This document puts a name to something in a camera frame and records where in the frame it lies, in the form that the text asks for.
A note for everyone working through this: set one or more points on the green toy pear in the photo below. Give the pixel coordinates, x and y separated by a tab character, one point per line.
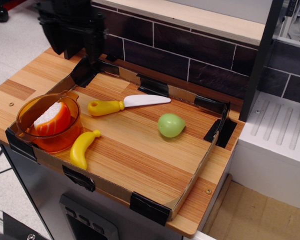
170	125

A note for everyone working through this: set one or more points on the yellow toy banana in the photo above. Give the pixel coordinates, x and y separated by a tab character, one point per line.
79	147

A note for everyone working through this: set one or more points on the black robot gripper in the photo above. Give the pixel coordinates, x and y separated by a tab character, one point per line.
56	17

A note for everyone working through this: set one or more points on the black caster wheel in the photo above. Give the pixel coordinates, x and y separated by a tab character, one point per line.
3	15

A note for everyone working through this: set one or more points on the salmon sushi toy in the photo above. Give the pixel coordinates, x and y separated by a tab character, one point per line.
54	120

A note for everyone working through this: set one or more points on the dark grey shelf post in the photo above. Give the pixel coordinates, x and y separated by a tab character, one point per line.
270	34

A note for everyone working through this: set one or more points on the grey toy oven front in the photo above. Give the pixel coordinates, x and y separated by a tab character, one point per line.
86	224

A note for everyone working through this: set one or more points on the white toy sink drainboard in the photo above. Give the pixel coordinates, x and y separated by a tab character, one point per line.
266	158

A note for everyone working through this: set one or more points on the yellow handled toy knife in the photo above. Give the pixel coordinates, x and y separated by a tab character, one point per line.
101	108

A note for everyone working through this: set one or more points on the orange transparent plastic pot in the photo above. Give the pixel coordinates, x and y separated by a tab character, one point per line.
35	108

